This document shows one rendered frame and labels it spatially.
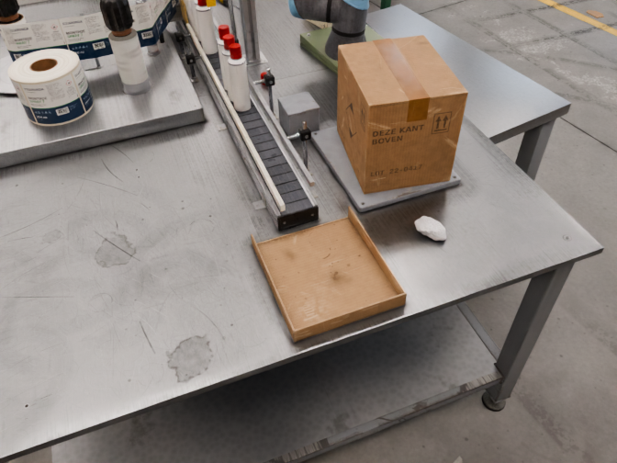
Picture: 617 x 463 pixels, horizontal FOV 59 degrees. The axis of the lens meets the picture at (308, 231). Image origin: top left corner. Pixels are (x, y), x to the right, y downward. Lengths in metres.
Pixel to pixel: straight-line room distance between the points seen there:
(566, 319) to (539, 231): 0.99
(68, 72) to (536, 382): 1.86
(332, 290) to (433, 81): 0.55
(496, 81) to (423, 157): 0.66
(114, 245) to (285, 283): 0.45
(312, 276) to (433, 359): 0.74
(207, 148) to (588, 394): 1.56
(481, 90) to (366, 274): 0.90
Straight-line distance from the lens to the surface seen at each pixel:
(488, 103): 1.89
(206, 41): 2.02
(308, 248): 1.32
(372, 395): 1.80
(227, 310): 1.23
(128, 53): 1.82
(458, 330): 1.97
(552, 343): 2.32
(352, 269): 1.28
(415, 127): 1.36
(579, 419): 2.18
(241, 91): 1.67
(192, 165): 1.61
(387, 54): 1.49
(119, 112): 1.81
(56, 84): 1.77
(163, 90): 1.88
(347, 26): 1.96
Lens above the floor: 1.81
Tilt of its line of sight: 45 degrees down
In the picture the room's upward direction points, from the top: 2 degrees counter-clockwise
